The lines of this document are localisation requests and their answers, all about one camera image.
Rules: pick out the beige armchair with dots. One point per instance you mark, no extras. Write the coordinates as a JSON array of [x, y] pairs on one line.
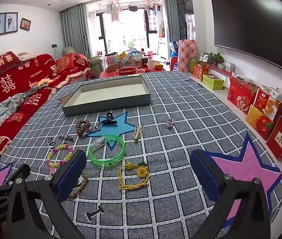
[[97, 64]]

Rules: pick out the grey shallow tray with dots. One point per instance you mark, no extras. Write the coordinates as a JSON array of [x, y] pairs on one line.
[[111, 93]]

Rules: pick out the orange gift box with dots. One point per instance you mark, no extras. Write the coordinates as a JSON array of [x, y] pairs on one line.
[[265, 104]]

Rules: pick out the red patterned tall box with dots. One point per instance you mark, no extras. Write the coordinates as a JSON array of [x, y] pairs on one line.
[[187, 56]]

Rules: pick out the grey checked blanket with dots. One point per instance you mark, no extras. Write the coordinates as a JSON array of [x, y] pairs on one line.
[[180, 104]]

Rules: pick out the red lettered pillow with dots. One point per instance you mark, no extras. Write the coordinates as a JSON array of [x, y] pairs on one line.
[[3, 63]]

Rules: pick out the red patterned cushion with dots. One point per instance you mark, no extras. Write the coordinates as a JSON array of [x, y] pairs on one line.
[[64, 63]]

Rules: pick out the beige hair clip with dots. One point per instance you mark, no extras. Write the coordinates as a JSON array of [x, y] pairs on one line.
[[138, 133]]

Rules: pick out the dark glass cabinet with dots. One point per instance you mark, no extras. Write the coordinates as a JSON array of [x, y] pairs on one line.
[[184, 7]]

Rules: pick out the brown braided hair band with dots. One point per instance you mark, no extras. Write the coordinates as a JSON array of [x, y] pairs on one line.
[[81, 185]]

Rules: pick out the hanging laundry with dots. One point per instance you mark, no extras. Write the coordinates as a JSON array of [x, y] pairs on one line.
[[128, 7]]

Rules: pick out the light grey crumpled clothes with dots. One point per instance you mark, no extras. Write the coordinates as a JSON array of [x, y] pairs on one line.
[[1, 109]]

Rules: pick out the red round table mat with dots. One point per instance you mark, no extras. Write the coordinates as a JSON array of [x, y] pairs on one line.
[[111, 74]]

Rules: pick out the red gift box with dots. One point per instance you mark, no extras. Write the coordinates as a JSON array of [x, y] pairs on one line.
[[239, 98]]

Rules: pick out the silver beaded hair clip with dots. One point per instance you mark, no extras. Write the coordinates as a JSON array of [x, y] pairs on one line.
[[66, 137]]

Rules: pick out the red plastic stool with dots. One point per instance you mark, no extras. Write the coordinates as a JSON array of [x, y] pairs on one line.
[[173, 63]]

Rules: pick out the red covered sofa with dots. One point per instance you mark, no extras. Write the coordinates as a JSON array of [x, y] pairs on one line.
[[38, 68]]

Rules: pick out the silver heart hair clip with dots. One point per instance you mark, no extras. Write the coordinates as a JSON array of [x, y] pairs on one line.
[[170, 124]]

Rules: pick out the grey twisted cloth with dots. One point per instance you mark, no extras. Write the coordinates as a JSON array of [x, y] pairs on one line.
[[37, 87]]

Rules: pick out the small potted plant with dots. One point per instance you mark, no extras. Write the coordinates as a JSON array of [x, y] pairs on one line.
[[217, 58]]

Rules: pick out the white paper roll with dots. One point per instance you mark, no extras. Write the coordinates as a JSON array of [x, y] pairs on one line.
[[151, 63]]

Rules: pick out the black wall television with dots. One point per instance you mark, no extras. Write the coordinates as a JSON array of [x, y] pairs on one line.
[[250, 22]]

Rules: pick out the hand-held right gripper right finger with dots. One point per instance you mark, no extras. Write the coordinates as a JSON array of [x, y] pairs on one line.
[[204, 173]]

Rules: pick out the black hair claw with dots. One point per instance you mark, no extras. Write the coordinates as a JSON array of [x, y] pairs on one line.
[[108, 121]]

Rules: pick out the white box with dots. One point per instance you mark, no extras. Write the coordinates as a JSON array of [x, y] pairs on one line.
[[230, 67]]

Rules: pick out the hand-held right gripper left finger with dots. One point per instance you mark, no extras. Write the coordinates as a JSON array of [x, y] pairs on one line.
[[71, 171]]

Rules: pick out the red colander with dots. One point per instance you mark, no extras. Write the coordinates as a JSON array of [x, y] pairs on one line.
[[126, 70]]

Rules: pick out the yellow red fruit box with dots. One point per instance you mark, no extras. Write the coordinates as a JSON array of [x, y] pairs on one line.
[[259, 122]]

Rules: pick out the red square label box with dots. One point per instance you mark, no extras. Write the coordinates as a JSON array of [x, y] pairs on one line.
[[279, 138]]

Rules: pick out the orange red gift bag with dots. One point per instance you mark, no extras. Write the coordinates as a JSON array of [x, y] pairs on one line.
[[200, 71]]

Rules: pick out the grey-blue curtain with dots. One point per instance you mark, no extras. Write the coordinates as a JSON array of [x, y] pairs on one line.
[[73, 29], [172, 17]]

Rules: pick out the small framed photo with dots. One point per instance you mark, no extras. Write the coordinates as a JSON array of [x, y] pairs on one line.
[[25, 24]]

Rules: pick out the stack of green boxes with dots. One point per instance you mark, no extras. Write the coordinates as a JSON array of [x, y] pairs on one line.
[[213, 82]]

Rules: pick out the red wall shelf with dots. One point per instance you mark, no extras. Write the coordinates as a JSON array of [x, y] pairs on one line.
[[224, 71]]

